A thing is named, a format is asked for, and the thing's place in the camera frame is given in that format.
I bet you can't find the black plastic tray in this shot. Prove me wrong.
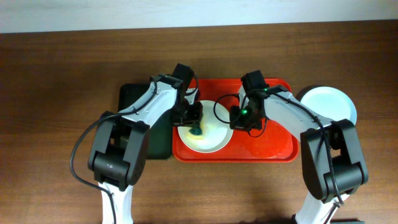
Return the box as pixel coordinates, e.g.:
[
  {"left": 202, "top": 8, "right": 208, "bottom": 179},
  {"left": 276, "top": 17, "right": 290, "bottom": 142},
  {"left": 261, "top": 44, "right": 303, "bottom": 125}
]
[{"left": 118, "top": 83, "right": 172, "bottom": 160}]

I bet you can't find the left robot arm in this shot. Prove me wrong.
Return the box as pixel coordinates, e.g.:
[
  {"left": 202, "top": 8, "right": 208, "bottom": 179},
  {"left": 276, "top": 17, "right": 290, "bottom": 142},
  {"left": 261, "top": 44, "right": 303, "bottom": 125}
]
[{"left": 88, "top": 63, "right": 203, "bottom": 223}]

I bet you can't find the green and yellow sponge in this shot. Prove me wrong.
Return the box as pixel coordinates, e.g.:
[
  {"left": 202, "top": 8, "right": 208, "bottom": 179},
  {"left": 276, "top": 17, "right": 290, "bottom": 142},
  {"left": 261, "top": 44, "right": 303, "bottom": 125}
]
[{"left": 187, "top": 125, "right": 205, "bottom": 139}]

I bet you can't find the light blue plate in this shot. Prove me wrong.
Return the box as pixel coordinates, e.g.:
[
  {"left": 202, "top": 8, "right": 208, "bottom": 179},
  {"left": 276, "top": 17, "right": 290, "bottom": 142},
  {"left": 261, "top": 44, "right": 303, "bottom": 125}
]
[{"left": 296, "top": 85, "right": 358, "bottom": 124}]

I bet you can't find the white plate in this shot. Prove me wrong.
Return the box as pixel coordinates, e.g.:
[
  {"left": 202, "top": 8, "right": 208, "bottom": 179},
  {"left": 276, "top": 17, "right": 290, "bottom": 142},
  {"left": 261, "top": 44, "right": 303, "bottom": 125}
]
[{"left": 177, "top": 100, "right": 233, "bottom": 153}]

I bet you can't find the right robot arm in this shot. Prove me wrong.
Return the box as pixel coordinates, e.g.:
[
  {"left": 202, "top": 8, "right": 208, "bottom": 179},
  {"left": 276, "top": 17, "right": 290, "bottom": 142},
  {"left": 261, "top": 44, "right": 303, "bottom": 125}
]
[{"left": 229, "top": 70, "right": 369, "bottom": 223}]

